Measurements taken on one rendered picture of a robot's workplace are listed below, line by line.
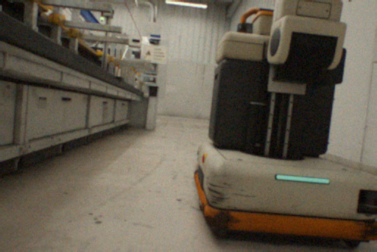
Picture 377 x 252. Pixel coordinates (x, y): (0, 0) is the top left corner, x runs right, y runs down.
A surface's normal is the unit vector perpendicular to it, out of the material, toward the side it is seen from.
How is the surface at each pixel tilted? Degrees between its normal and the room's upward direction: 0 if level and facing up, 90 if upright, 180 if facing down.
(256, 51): 90
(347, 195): 90
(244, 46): 90
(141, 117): 90
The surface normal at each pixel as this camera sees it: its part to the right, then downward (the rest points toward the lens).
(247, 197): 0.04, 0.06
